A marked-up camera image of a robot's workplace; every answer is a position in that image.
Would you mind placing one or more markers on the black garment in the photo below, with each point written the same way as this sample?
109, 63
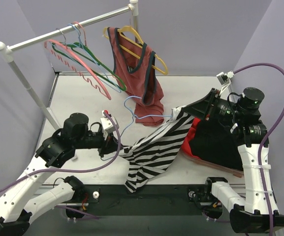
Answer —
212, 143

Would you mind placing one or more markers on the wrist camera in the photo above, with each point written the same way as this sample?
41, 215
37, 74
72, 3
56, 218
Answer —
224, 78
109, 124

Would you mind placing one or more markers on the white metal clothes rack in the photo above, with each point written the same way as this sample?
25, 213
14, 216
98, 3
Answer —
6, 52

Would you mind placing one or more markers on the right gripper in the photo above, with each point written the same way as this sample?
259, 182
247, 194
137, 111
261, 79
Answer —
212, 104

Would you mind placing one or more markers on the pink translucent laundry basket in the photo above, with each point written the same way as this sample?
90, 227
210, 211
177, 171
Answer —
235, 172

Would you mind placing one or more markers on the light blue wire hanger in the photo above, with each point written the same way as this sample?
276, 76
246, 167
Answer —
82, 36

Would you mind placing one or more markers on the pink thick plastic hanger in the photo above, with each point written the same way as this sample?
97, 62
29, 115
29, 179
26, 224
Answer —
82, 64

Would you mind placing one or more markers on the green plastic hanger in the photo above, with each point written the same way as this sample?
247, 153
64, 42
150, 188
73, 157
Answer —
81, 49

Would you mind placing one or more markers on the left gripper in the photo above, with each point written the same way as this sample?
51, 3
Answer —
106, 146

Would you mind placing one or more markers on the red garment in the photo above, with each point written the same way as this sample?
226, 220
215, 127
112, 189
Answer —
185, 147

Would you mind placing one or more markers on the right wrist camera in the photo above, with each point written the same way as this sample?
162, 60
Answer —
224, 78

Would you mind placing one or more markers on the rust red tank top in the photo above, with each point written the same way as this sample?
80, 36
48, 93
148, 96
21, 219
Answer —
134, 65

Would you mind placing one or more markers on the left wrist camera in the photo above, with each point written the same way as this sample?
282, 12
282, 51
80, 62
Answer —
109, 124

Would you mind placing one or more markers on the light blue thin hanger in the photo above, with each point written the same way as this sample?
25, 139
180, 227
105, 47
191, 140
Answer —
133, 130

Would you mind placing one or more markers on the black white striped tank top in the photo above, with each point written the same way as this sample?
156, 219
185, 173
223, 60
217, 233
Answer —
152, 155

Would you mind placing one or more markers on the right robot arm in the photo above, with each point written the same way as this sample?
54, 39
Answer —
257, 212

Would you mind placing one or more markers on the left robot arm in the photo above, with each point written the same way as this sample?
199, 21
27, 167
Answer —
18, 205

